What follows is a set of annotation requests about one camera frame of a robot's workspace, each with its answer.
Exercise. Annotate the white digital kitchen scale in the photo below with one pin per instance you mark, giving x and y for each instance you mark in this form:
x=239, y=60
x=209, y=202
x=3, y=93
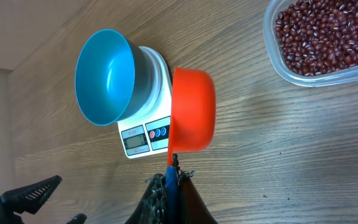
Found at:
x=146, y=132

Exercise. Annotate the red beans in container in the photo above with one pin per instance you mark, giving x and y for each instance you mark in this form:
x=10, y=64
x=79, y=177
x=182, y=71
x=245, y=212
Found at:
x=317, y=37

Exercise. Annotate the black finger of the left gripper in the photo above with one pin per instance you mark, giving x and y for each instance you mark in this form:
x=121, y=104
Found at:
x=78, y=219
x=29, y=198

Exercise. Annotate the clear plastic container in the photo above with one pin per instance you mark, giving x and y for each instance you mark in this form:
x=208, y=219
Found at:
x=272, y=45

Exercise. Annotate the red scoop with blue handle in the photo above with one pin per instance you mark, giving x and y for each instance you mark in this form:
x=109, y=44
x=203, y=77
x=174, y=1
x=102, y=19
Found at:
x=192, y=123

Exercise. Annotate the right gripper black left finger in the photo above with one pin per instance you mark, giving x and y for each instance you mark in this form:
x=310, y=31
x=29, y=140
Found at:
x=152, y=208

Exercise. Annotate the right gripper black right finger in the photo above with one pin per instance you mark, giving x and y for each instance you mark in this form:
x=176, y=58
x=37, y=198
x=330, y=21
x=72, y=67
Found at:
x=192, y=209

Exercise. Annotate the blue bowl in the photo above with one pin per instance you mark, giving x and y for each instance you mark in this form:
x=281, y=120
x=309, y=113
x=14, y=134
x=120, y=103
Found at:
x=113, y=78

